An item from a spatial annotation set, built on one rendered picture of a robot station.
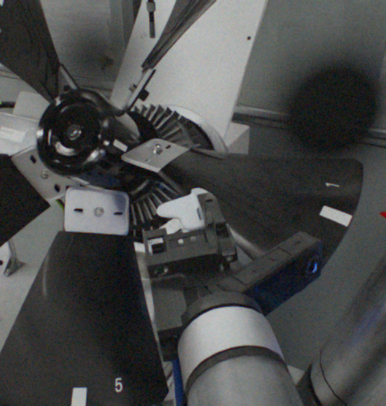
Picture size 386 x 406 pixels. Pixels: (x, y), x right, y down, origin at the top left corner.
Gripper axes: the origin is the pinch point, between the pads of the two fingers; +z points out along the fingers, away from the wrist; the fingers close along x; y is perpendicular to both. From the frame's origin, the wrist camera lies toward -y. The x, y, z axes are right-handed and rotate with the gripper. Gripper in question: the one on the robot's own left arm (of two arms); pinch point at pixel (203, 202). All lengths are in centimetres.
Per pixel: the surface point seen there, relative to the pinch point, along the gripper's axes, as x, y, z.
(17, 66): -9.1, 24.0, 38.5
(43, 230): 83, 54, 131
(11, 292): 110, 76, 127
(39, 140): -5.0, 18.9, 14.4
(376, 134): 24, -52, 55
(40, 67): -10.5, 18.7, 30.0
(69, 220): 4.5, 17.0, 8.7
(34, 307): 11.5, 22.6, 1.0
